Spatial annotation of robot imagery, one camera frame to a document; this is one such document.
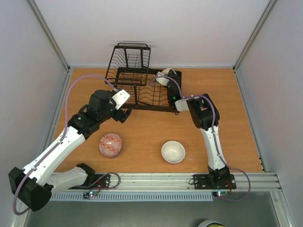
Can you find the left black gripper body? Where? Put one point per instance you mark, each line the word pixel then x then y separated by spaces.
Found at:
pixel 119 117

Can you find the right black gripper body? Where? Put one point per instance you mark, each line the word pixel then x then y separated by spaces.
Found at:
pixel 170 79

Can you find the blue yellow sun bowl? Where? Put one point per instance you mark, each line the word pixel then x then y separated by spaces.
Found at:
pixel 169 72

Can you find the red diamond pattern bowl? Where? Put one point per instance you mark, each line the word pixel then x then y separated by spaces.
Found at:
pixel 110 145

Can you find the black wire dish rack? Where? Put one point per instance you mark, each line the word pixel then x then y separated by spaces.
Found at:
pixel 129 69

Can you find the plain white bowl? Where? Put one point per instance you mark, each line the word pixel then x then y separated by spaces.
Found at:
pixel 173 152

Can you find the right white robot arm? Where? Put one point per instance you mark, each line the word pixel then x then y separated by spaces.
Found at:
pixel 205 117

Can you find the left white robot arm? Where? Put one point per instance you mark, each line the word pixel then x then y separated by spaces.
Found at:
pixel 36 182

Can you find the left small circuit board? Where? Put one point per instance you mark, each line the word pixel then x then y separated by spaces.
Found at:
pixel 89 195

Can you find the small circuit board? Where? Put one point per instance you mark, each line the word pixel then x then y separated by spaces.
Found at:
pixel 89 195
pixel 220 193

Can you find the right small circuit board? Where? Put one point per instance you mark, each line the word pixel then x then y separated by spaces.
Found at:
pixel 220 193

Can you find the yellow white round object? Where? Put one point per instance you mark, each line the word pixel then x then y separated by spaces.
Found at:
pixel 210 223

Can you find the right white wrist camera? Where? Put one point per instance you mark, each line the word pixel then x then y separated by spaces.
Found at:
pixel 160 78

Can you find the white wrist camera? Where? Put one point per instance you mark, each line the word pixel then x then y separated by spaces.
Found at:
pixel 160 78
pixel 120 98

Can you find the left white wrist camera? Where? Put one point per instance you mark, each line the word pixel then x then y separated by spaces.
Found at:
pixel 120 98

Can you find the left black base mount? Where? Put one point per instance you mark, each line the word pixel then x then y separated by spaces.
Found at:
pixel 101 181

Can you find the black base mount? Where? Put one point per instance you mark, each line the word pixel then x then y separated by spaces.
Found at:
pixel 204 182
pixel 101 181

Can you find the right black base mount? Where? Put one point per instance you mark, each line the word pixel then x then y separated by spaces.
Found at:
pixel 204 182

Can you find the aluminium frame rail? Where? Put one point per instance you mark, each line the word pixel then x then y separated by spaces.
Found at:
pixel 182 182

